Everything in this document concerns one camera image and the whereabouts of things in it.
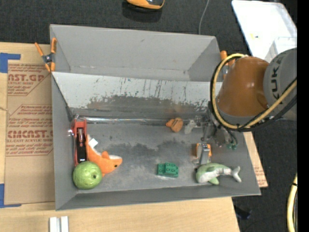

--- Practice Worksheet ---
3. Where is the orange and grey clip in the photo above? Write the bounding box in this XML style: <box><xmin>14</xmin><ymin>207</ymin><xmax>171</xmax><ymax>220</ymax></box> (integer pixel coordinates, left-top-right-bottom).
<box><xmin>192</xmin><ymin>143</ymin><xmax>212</xmax><ymax>165</ymax></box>

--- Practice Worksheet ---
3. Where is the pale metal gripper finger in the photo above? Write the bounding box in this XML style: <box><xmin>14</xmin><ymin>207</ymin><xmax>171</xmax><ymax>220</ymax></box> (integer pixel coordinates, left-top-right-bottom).
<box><xmin>184</xmin><ymin>117</ymin><xmax>206</xmax><ymax>134</ymax></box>

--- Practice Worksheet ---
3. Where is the orange toy shark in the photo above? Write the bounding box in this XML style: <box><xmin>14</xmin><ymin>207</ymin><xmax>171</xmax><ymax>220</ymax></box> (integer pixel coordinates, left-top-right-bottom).
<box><xmin>85</xmin><ymin>134</ymin><xmax>123</xmax><ymax>177</ymax></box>

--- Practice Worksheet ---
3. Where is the red and black tape dispenser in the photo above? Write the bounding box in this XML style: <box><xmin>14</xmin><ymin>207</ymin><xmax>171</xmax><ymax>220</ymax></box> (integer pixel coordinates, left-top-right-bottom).
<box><xmin>71</xmin><ymin>117</ymin><xmax>88</xmax><ymax>167</ymax></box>

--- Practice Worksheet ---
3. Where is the grey metal bin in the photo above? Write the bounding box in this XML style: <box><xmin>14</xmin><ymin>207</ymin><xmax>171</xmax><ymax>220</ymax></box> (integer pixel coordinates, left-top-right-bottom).
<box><xmin>49</xmin><ymin>24</ymin><xmax>262</xmax><ymax>211</ymax></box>

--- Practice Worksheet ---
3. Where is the brown cardboard board red print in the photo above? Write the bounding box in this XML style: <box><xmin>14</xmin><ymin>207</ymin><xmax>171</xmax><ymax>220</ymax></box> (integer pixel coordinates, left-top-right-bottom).
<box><xmin>0</xmin><ymin>42</ymin><xmax>268</xmax><ymax>205</ymax></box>

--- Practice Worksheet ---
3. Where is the small orange toy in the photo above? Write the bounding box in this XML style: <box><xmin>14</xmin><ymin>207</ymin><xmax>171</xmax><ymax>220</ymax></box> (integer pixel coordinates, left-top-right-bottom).
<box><xmin>165</xmin><ymin>117</ymin><xmax>184</xmax><ymax>133</ymax></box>

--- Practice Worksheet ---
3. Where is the green toy brick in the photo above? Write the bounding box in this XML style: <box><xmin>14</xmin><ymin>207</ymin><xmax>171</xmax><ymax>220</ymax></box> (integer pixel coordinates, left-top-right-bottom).
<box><xmin>156</xmin><ymin>162</ymin><xmax>180</xmax><ymax>178</ymax></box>

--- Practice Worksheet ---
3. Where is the green apple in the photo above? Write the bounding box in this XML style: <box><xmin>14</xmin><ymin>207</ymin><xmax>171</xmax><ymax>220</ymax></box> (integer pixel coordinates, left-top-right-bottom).
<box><xmin>72</xmin><ymin>161</ymin><xmax>103</xmax><ymax>190</ymax></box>

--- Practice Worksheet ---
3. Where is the green and white toy dolphin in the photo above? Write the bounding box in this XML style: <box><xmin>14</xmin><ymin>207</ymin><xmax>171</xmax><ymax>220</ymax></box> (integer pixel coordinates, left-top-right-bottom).
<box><xmin>195</xmin><ymin>163</ymin><xmax>242</xmax><ymax>186</ymax></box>

